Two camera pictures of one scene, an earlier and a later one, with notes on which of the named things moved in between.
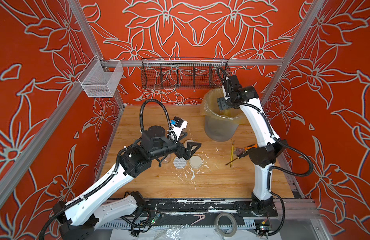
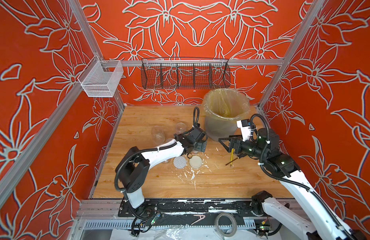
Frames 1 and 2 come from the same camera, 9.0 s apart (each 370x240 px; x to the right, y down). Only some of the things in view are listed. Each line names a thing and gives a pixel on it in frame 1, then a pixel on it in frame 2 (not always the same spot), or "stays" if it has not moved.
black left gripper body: [178, 148] → [185, 136]
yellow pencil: [232, 154] stays
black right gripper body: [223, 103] → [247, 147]
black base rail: [200, 207] stays
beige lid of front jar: [195, 161] stays
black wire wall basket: [184, 73] stays
